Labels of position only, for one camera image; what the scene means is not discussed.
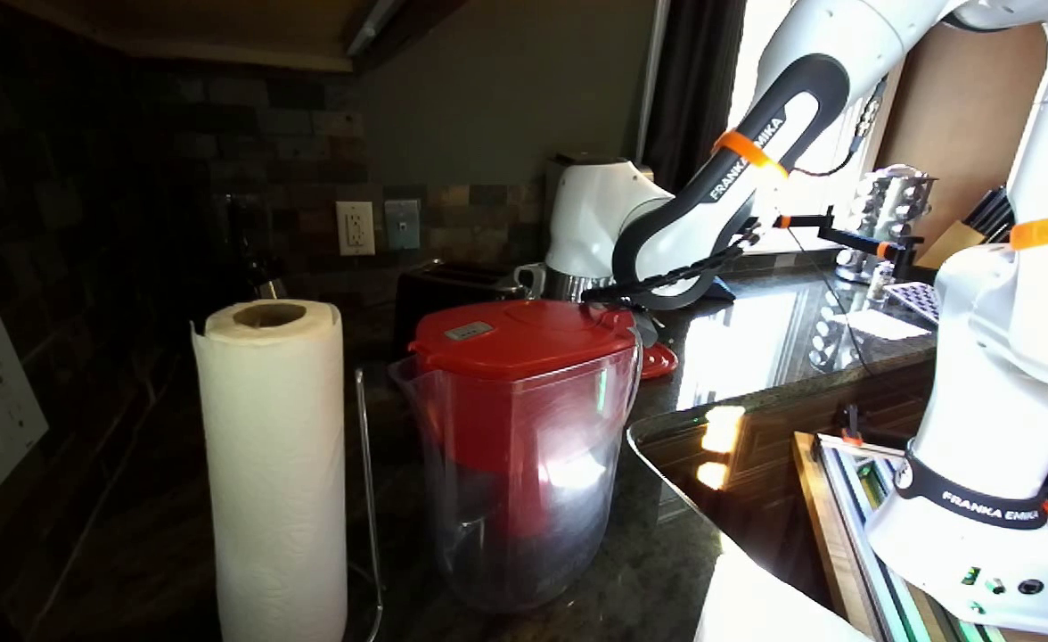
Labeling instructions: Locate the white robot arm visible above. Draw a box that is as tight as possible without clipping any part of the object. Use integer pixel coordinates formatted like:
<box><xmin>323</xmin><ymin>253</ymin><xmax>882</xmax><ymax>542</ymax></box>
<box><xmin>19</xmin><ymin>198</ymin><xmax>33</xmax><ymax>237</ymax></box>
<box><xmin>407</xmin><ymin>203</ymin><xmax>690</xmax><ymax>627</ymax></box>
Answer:
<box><xmin>545</xmin><ymin>0</ymin><xmax>1048</xmax><ymax>635</ymax></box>

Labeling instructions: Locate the red lidded water pitcher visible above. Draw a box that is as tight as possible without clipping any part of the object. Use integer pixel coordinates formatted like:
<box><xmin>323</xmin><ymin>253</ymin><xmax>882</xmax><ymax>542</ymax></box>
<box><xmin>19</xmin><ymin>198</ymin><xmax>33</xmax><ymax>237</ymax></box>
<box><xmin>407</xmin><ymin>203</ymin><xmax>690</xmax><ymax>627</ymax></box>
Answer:
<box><xmin>387</xmin><ymin>299</ymin><xmax>641</xmax><ymax>612</ymax></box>

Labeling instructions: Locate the black toaster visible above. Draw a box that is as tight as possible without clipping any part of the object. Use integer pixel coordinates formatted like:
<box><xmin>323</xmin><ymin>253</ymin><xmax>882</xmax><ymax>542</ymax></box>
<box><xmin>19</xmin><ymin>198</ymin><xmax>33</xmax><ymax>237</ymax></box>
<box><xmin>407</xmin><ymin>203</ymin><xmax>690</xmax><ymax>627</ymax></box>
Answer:
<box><xmin>390</xmin><ymin>260</ymin><xmax>522</xmax><ymax>347</ymax></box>

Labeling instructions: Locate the white paper towel roll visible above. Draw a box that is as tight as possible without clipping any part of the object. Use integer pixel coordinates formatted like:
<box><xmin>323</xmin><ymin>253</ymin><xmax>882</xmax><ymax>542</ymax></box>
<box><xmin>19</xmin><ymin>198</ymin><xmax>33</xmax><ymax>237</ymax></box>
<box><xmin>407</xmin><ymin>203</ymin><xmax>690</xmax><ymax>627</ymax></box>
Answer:
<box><xmin>191</xmin><ymin>299</ymin><xmax>350</xmax><ymax>642</ymax></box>

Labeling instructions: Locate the wooden knife block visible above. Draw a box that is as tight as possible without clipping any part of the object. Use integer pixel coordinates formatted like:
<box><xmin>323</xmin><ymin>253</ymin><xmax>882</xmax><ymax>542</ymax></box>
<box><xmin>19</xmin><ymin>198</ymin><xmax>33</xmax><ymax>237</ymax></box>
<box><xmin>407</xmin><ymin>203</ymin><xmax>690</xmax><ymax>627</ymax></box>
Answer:
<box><xmin>914</xmin><ymin>187</ymin><xmax>1017</xmax><ymax>271</ymax></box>

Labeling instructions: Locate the blue light switch plate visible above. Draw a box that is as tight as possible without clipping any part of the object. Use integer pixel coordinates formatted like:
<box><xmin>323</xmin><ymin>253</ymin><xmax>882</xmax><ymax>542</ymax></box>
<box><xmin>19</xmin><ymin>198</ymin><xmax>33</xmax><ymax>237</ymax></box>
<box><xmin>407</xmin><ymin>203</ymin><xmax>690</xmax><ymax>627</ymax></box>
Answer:
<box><xmin>385</xmin><ymin>198</ymin><xmax>421</xmax><ymax>253</ymax></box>

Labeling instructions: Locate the wire paper towel holder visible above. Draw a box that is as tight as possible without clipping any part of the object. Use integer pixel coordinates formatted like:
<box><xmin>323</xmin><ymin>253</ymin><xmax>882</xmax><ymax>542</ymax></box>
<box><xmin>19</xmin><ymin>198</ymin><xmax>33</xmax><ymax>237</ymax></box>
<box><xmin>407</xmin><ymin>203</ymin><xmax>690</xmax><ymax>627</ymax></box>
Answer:
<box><xmin>354</xmin><ymin>368</ymin><xmax>385</xmax><ymax>642</ymax></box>

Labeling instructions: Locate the white light switch plate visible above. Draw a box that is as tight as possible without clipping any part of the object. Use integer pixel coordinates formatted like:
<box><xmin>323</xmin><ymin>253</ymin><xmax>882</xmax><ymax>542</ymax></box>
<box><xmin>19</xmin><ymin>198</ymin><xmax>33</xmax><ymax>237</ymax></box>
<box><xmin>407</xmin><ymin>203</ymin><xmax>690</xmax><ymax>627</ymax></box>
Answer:
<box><xmin>336</xmin><ymin>198</ymin><xmax>374</xmax><ymax>255</ymax></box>

